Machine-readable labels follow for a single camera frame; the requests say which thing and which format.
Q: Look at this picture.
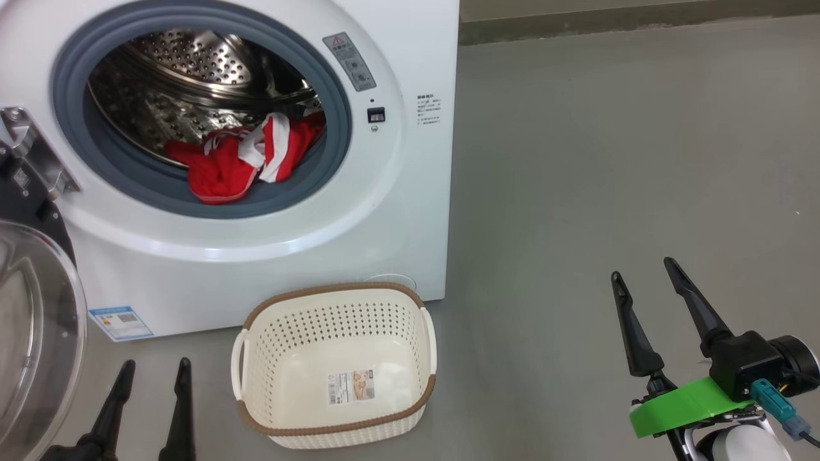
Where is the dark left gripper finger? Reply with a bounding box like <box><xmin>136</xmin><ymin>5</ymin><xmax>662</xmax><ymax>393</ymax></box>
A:
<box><xmin>159</xmin><ymin>357</ymin><xmax>196</xmax><ymax>461</ymax></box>
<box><xmin>76</xmin><ymin>360</ymin><xmax>136</xmax><ymax>461</ymax></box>

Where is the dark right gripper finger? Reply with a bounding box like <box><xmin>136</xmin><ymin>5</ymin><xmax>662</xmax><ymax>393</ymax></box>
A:
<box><xmin>611</xmin><ymin>271</ymin><xmax>667</xmax><ymax>378</ymax></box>
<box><xmin>663</xmin><ymin>257</ymin><xmax>734</xmax><ymax>358</ymax></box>

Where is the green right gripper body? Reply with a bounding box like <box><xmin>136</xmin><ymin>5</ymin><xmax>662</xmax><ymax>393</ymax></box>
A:
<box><xmin>629</xmin><ymin>376</ymin><xmax>766</xmax><ymax>439</ymax></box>

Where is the washing machine door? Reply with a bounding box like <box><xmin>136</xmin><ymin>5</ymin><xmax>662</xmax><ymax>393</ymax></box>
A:
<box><xmin>0</xmin><ymin>147</ymin><xmax>88</xmax><ymax>461</ymax></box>

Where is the red and white garment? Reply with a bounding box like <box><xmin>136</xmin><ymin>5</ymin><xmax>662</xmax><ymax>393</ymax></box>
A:
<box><xmin>165</xmin><ymin>112</ymin><xmax>326</xmax><ymax>206</ymax></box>

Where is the cream plastic basket brown rim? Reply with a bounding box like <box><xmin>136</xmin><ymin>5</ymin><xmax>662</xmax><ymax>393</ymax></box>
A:
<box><xmin>231</xmin><ymin>282</ymin><xmax>438</xmax><ymax>449</ymax></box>

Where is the printed label sticker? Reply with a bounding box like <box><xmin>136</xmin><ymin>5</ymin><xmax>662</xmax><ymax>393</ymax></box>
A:
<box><xmin>327</xmin><ymin>369</ymin><xmax>377</xmax><ymax>405</ymax></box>

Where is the white front-load washing machine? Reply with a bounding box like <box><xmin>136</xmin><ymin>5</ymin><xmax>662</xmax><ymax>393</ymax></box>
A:
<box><xmin>0</xmin><ymin>0</ymin><xmax>459</xmax><ymax>340</ymax></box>

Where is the metal door hinge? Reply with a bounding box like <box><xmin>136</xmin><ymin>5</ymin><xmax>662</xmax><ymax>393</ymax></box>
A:
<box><xmin>0</xmin><ymin>106</ymin><xmax>81</xmax><ymax>199</ymax></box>

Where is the stainless steel washer drum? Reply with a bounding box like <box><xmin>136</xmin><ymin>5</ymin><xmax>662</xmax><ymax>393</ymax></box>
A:
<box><xmin>86</xmin><ymin>29</ymin><xmax>324</xmax><ymax>170</ymax></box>

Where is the blue energy label sticker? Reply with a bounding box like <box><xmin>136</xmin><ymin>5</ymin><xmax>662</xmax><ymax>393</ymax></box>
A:
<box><xmin>88</xmin><ymin>306</ymin><xmax>154</xmax><ymax>342</ymax></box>

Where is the grey warning label sticker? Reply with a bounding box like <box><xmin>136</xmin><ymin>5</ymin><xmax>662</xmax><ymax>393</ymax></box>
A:
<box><xmin>322</xmin><ymin>32</ymin><xmax>377</xmax><ymax>92</ymax></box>

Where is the teal right cable connector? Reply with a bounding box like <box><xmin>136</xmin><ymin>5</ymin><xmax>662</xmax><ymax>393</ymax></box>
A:
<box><xmin>751</xmin><ymin>378</ymin><xmax>813</xmax><ymax>441</ymax></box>

